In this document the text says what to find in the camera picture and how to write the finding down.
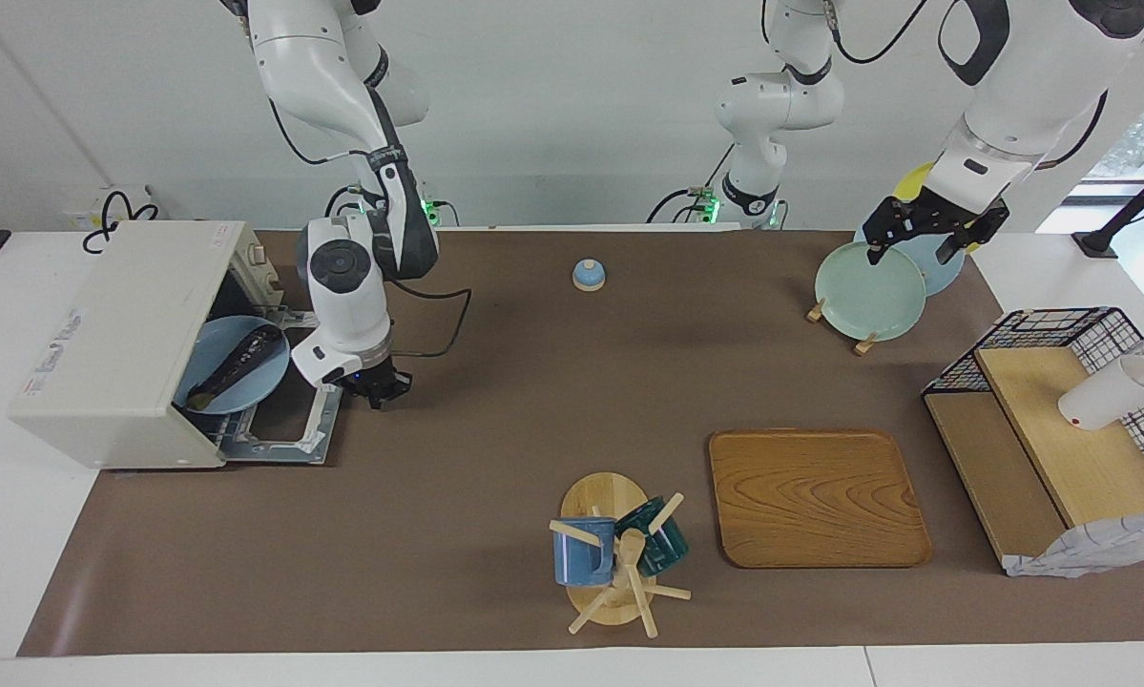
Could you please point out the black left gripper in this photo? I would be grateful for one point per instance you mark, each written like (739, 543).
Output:
(934, 221)

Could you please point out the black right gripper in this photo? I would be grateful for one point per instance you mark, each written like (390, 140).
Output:
(376, 382)

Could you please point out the toaster oven glass door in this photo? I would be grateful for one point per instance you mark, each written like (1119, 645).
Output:
(285, 448)

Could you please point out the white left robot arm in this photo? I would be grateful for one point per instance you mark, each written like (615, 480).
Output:
(1029, 86)

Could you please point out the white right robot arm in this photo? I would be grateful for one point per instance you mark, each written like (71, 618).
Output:
(347, 286)

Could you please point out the white toaster oven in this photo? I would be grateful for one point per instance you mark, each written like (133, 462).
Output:
(104, 334)

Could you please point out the light blue racked plate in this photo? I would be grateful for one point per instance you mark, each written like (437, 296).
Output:
(944, 272)

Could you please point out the pale green plate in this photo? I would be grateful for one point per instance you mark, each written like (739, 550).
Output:
(867, 291)

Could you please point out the yellow plate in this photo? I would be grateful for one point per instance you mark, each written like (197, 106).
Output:
(915, 181)

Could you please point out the wooden plate rack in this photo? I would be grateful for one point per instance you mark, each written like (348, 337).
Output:
(863, 345)

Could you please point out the brown table mat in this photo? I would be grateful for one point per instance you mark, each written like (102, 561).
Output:
(533, 429)

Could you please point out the black angled clamp stand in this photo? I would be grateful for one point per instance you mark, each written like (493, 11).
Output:
(1139, 205)

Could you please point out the small blue wooden-knob lid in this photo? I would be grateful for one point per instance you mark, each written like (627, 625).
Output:
(589, 276)

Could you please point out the wooden mug tree stand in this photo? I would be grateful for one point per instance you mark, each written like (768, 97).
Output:
(600, 496)

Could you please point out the white cup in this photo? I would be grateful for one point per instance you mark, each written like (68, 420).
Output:
(1101, 396)

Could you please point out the blue mug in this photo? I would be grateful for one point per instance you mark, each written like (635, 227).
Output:
(579, 563)

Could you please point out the wooden two-tier shelf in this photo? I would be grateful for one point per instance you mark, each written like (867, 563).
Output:
(1068, 458)

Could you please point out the brown wooden tray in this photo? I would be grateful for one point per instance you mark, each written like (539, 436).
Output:
(810, 501)

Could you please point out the dark green mug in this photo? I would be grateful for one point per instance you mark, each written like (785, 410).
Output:
(667, 549)

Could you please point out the grey white cloth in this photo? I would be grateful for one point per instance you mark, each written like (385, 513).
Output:
(1087, 549)

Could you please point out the white power strip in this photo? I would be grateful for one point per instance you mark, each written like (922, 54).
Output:
(85, 205)

